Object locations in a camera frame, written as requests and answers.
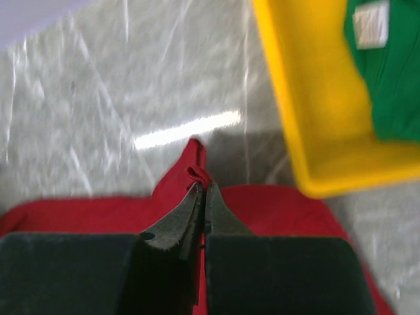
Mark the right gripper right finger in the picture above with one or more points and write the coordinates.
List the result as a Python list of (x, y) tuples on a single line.
[(250, 274)]

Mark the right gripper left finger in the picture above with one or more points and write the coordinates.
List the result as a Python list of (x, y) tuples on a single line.
[(156, 271)]

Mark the dark red t-shirt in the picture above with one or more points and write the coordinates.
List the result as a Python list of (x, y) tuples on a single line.
[(267, 210)]

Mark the yellow plastic bin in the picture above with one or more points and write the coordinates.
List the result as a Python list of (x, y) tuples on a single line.
[(324, 103)]

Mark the green t-shirt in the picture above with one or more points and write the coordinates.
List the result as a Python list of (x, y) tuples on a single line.
[(383, 38)]

